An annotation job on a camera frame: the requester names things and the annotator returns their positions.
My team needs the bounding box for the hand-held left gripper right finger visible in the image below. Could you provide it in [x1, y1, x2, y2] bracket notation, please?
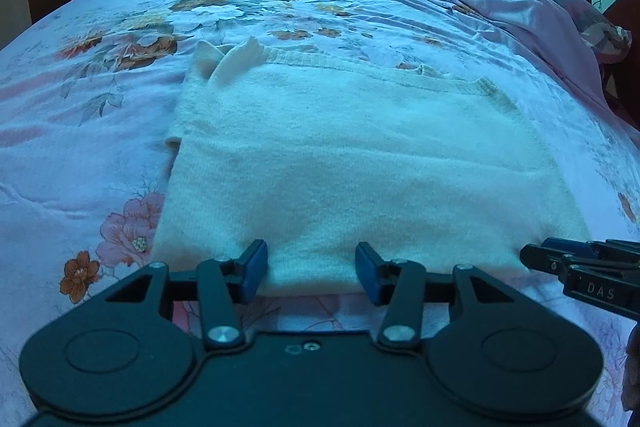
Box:
[353, 242, 527, 352]

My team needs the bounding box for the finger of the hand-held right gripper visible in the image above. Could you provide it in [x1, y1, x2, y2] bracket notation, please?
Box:
[519, 236, 640, 277]
[561, 263, 640, 322]

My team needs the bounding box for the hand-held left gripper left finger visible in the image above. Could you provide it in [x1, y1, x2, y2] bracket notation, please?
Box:
[100, 239, 271, 351]

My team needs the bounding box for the white knit sweater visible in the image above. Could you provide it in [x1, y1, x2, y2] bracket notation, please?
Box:
[150, 36, 592, 299]

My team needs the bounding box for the person's right hand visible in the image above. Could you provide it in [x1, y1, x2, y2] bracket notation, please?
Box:
[621, 322, 640, 414]

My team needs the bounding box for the floral pink bedsheet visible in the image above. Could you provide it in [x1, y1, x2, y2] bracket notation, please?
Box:
[0, 0, 640, 427]

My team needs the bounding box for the pink quilt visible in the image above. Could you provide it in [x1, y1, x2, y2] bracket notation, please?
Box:
[394, 0, 640, 128]

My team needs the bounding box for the red and white headboard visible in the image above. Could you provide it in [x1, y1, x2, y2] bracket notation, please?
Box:
[546, 0, 640, 128]

